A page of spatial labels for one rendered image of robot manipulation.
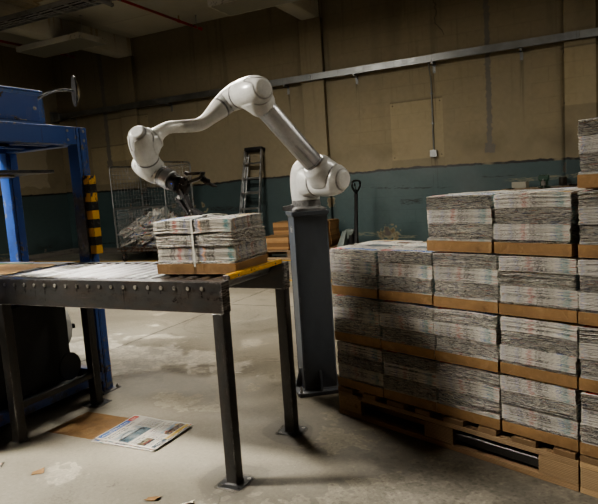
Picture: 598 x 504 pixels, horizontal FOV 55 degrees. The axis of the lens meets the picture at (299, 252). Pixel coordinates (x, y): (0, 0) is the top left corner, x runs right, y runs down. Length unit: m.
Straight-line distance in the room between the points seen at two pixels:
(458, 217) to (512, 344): 0.52
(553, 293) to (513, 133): 7.06
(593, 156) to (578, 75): 7.01
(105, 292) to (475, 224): 1.52
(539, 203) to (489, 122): 7.08
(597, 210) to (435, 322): 0.78
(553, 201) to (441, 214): 0.45
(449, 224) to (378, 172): 7.25
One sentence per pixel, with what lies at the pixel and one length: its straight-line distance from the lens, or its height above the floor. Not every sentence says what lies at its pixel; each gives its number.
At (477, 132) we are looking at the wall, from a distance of 9.24.
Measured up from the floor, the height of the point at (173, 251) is 0.90.
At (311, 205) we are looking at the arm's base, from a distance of 3.09.
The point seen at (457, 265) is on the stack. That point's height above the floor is 0.78.
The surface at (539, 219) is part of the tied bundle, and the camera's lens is 2.19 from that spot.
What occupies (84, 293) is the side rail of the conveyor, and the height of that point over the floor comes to 0.74.
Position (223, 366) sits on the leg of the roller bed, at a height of 0.48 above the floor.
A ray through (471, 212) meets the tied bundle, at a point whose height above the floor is 0.99.
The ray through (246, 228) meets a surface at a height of 0.98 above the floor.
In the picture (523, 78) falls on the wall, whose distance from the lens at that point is 9.24.
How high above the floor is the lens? 1.13
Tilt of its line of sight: 6 degrees down
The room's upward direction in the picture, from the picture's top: 4 degrees counter-clockwise
